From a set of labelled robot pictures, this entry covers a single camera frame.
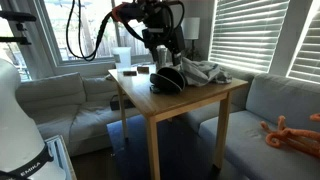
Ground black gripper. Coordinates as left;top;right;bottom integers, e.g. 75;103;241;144
142;20;185;66

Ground grey striped towel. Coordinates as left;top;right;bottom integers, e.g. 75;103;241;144
181;57;232;87

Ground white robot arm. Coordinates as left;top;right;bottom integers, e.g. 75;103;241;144
0;59;121;180

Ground black oval basket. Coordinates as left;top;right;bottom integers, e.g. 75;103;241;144
150;67;186;94

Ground metal tumbler cup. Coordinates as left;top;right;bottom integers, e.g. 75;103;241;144
157;46;167;67

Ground white shade floor lamp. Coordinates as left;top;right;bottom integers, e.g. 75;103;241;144
182;17;200;59

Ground small brown box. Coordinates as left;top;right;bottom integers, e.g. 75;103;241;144
137;66;149;74

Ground wooden table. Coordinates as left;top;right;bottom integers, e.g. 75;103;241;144
109;69;248;180

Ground small dark flat box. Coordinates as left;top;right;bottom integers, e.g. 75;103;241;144
123;71;137;76

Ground white window blinds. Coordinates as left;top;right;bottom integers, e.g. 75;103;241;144
209;0;290;72

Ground black bag on sofa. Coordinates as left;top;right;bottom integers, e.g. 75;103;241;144
109;94;136;112

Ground dark blue rug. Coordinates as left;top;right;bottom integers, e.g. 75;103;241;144
107;115;249;180

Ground light grey sofa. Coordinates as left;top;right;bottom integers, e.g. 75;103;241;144
16;72;122;156

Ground grey sofa by blinds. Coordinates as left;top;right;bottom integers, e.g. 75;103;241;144
179;60;320;180

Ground orange plush toy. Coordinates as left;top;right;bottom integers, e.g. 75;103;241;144
260;115;320;158

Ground white frame rack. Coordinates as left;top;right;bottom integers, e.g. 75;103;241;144
45;135;77;180

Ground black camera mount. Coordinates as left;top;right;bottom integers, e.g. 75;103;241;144
0;10;37;45

